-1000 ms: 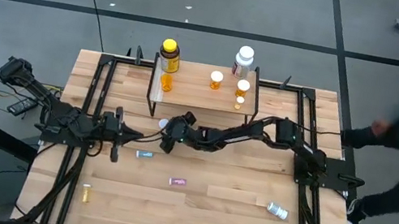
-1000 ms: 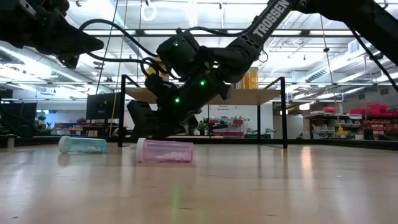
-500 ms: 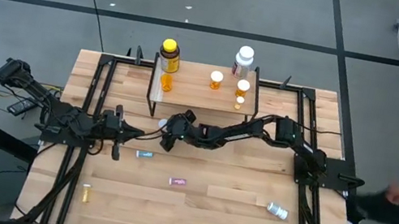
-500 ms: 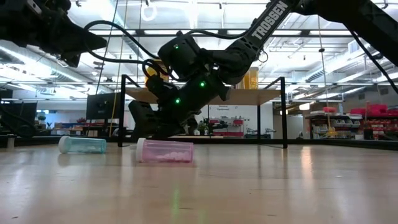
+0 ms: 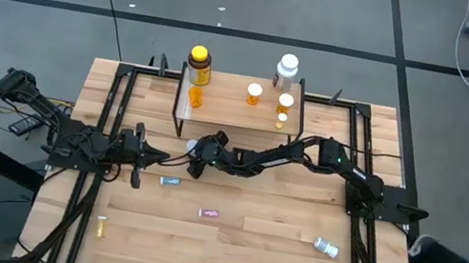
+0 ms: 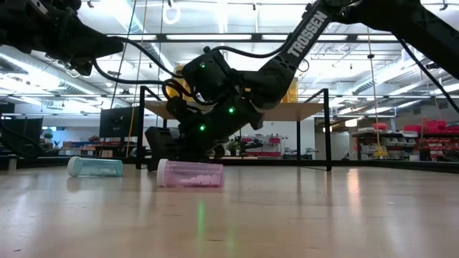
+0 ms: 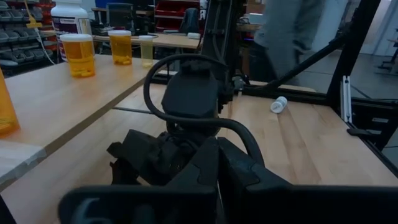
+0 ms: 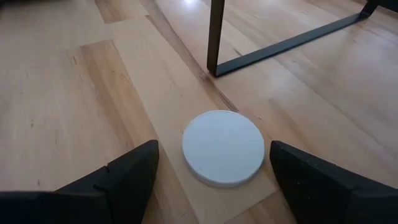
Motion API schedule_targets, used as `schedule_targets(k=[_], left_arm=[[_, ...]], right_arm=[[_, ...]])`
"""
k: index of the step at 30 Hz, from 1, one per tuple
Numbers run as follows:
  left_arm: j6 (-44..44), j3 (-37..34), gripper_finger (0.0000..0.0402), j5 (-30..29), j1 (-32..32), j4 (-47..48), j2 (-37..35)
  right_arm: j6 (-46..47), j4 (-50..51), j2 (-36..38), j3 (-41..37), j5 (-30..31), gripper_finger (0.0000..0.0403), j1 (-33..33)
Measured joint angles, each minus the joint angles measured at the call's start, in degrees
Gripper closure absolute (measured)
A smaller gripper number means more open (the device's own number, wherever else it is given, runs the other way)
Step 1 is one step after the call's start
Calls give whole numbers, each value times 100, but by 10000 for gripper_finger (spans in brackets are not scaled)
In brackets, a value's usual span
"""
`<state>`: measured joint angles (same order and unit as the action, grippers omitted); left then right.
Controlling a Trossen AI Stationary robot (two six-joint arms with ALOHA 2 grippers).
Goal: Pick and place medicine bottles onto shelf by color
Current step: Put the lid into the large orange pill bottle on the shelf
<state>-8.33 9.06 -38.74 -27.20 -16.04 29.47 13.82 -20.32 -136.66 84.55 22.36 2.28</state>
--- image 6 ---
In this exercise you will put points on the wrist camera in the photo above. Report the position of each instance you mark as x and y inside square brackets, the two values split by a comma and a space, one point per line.
[66, 5]
[209, 77]

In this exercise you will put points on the pink vial white cap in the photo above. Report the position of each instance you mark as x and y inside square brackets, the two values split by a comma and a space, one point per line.
[190, 172]

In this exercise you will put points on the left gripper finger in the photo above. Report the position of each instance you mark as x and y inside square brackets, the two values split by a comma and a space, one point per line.
[97, 46]
[80, 67]

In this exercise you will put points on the black overhead light bar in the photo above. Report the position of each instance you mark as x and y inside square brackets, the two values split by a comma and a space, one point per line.
[256, 37]

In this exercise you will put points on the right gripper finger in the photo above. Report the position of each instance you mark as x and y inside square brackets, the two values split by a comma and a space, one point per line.
[161, 147]

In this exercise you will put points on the yellow hanging object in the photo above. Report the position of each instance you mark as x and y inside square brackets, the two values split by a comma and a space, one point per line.
[380, 153]

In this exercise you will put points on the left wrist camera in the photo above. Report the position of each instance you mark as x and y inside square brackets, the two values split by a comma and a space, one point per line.
[66, 5]

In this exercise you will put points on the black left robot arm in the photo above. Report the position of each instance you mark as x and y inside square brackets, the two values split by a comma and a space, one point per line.
[7, 21]

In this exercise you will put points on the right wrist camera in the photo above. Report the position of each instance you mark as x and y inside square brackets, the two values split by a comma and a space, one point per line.
[209, 77]

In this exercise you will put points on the wooden shelf black legs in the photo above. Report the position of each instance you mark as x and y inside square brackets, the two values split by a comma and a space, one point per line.
[305, 111]

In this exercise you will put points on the teal vial white cap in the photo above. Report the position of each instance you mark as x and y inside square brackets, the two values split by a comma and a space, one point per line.
[95, 167]

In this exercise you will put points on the dark monitor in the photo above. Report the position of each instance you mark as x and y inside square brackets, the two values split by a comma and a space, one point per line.
[114, 122]

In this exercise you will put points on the rack with red bins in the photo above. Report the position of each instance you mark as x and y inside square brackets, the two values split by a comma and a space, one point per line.
[435, 125]

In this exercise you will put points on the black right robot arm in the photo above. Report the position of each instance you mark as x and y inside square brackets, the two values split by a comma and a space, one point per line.
[308, 28]

